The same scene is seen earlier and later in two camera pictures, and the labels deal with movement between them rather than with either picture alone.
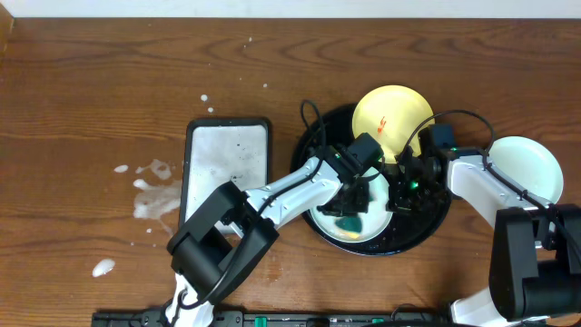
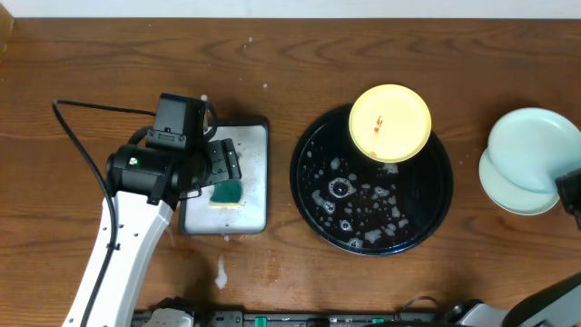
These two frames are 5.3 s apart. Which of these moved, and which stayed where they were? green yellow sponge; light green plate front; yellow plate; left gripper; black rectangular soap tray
Moved: left gripper; green yellow sponge; light green plate front
Stayed: black rectangular soap tray; yellow plate
